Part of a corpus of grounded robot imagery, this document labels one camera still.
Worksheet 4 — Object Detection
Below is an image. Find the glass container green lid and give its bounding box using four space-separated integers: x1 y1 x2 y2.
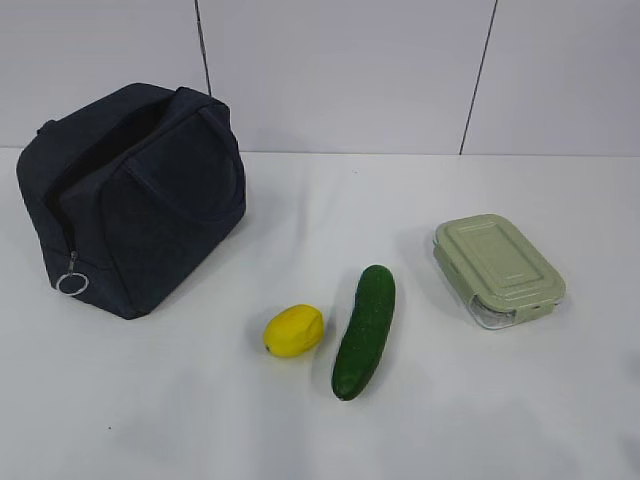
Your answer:
433 214 566 330

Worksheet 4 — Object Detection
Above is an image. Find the yellow lemon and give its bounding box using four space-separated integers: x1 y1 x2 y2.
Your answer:
263 304 325 358

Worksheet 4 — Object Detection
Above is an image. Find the navy blue lunch bag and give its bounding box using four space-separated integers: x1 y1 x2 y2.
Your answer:
16 83 246 319

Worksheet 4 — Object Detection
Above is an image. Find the green cucumber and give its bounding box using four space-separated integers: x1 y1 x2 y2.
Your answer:
331 265 396 401

